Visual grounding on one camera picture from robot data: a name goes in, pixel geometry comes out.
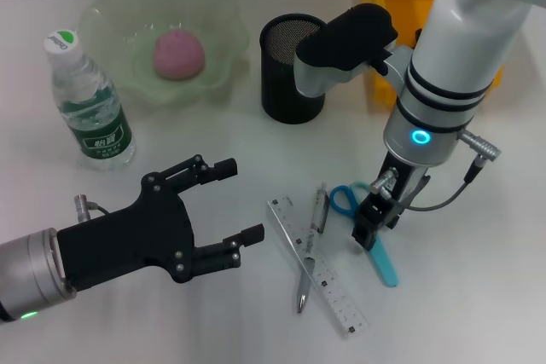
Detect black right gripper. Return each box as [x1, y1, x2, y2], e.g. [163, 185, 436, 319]
[351, 153, 430, 252]

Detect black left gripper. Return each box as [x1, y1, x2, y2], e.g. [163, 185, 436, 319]
[56, 153, 265, 292]

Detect blue handled scissors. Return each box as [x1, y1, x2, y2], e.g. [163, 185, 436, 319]
[329, 182, 400, 288]

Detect clear green-label water bottle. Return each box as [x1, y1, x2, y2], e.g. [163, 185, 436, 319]
[42, 29, 138, 171]

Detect pink peach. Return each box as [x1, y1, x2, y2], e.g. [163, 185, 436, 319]
[152, 27, 206, 81]

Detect grey retractable pen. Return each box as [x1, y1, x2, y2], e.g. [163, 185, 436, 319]
[296, 182, 329, 314]

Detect transparent plastic ruler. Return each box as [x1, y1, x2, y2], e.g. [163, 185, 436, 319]
[267, 196, 370, 337]

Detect black mesh pen holder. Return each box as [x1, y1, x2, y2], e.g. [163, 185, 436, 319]
[259, 14, 328, 125]

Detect green glass fruit plate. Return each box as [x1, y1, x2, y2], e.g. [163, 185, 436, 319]
[78, 0, 253, 110]

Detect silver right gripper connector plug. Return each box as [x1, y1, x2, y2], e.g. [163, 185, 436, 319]
[369, 169, 400, 197]

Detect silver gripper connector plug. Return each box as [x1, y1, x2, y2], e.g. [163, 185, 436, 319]
[74, 194, 113, 222]
[369, 169, 400, 197]

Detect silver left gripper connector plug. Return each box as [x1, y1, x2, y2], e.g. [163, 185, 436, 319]
[74, 194, 113, 222]

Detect grey right gripper cable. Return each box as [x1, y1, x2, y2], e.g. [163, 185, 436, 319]
[404, 130, 502, 212]

